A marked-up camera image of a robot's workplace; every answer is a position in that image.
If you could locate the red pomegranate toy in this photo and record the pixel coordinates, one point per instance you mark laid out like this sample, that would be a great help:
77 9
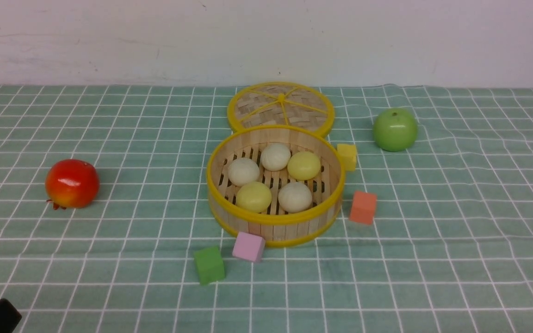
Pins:
72 183

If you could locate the woven bamboo steamer lid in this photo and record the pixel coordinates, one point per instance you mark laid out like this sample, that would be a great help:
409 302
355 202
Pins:
281 103

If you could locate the bamboo steamer tray yellow rim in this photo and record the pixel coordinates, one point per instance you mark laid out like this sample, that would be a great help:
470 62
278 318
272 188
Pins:
278 228

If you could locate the yellow bun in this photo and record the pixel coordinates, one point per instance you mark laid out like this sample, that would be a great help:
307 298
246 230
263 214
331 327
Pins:
303 165
254 196

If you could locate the green apple toy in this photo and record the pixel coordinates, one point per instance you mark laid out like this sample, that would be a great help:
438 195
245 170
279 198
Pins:
395 129

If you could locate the green checkered tablecloth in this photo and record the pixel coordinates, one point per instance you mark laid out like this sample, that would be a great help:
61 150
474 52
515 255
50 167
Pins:
450 249

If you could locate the pink cube block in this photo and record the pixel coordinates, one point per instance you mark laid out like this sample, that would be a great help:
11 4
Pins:
248 247

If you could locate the white bun front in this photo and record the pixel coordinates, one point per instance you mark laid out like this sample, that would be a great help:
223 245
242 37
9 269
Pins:
295 197

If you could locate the orange cube block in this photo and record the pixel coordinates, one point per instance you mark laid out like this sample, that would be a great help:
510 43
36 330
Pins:
364 206

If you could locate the white bun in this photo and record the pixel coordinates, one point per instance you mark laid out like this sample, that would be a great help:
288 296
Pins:
295 197
275 157
243 171

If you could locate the yellow cube block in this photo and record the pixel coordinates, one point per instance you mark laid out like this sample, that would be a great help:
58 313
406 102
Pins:
348 156

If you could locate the green cube block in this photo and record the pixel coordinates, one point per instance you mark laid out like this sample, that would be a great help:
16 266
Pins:
209 265

